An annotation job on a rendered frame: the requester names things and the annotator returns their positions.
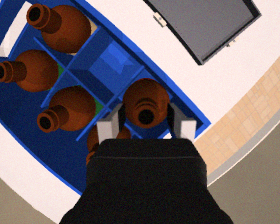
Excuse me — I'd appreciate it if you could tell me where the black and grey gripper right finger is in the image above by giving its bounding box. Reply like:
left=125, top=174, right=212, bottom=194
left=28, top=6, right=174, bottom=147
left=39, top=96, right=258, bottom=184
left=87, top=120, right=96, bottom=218
left=167, top=103, right=196, bottom=144

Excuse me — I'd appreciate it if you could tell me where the blue divided crate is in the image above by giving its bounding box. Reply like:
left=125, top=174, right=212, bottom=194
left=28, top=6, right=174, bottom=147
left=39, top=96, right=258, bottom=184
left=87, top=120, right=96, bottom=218
left=0, top=0, right=212, bottom=196

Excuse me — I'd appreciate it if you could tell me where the grey rectangular tray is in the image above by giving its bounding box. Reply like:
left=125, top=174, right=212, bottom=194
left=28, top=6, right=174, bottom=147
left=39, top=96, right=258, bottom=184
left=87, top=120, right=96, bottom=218
left=143, top=0, right=262, bottom=66

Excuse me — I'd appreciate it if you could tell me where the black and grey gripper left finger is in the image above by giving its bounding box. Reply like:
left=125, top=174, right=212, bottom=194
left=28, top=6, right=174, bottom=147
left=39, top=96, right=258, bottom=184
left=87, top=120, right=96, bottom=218
left=96, top=104, right=126, bottom=145

